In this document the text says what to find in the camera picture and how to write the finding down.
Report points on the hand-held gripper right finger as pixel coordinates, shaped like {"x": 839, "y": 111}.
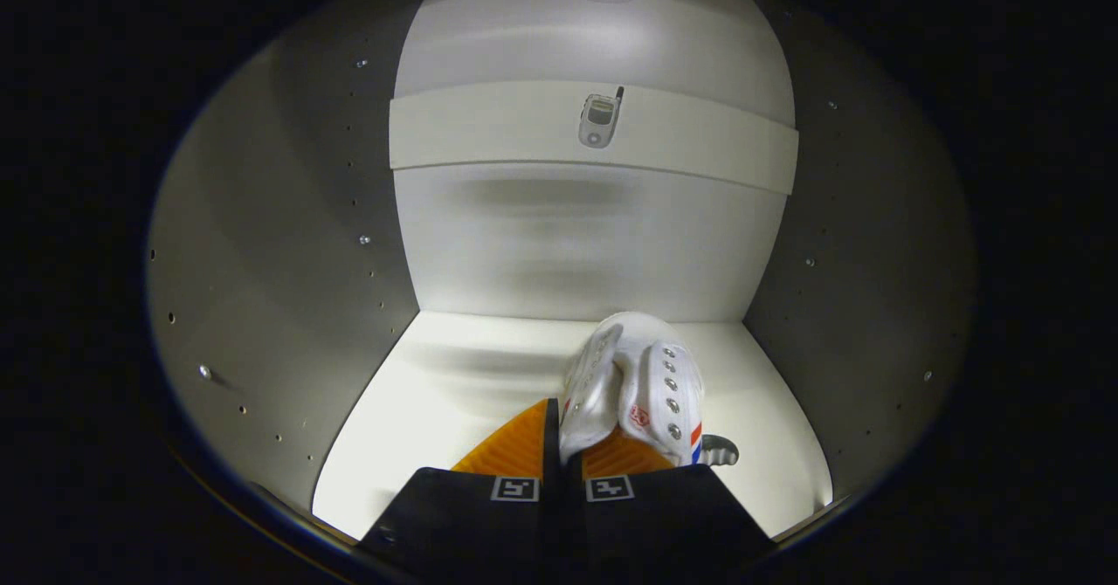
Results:
{"x": 664, "y": 515}

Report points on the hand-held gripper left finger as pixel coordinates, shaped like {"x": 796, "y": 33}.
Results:
{"x": 550, "y": 445}

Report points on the white canvas shoe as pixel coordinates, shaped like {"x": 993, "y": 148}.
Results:
{"x": 642, "y": 375}

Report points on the grey shoe cabinet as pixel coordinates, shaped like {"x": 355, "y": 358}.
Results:
{"x": 568, "y": 244}

